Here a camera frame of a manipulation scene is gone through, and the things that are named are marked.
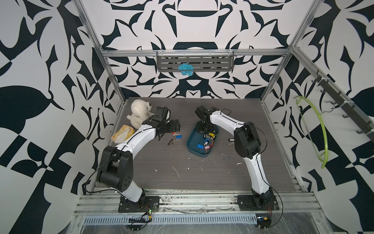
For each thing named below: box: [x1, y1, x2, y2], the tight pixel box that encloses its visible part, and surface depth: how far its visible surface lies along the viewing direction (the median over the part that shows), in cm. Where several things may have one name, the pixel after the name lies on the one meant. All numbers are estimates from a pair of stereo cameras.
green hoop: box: [293, 96, 329, 169], surface depth 66 cm
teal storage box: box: [186, 120, 220, 158], surface depth 96 cm
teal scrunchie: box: [177, 62, 195, 77], surface depth 93 cm
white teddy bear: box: [126, 98, 155, 130], surface depth 93 cm
